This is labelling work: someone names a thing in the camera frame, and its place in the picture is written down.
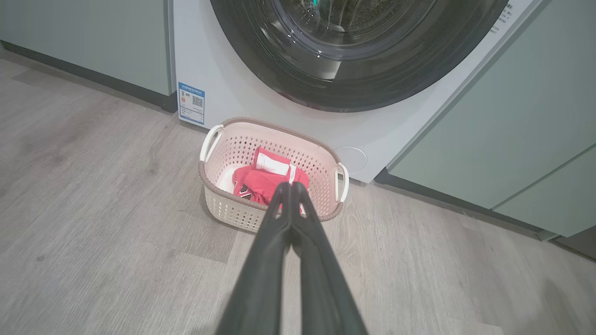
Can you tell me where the pale green cabinet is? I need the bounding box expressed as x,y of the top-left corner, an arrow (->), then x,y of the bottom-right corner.
0,0 -> 177,112
375,0 -> 596,242

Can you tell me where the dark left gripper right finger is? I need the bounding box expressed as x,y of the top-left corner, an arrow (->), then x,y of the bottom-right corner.
290,182 -> 368,335

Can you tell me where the cream perforated laundry basket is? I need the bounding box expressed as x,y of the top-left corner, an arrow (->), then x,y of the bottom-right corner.
198,117 -> 350,233

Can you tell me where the blue energy label sticker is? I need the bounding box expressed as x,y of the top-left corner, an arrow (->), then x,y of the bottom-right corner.
177,82 -> 206,126

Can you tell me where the black round washing machine door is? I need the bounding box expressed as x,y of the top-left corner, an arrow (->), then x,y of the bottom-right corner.
210,0 -> 510,113

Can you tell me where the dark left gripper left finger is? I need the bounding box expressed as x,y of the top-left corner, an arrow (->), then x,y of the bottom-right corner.
215,182 -> 293,335

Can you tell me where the white washing machine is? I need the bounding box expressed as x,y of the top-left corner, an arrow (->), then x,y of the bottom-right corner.
172,0 -> 543,184

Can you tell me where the round filter cover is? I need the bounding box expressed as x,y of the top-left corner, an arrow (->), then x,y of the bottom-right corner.
333,146 -> 368,175

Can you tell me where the white garment with red trim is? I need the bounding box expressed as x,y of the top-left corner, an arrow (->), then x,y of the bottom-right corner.
255,150 -> 291,176

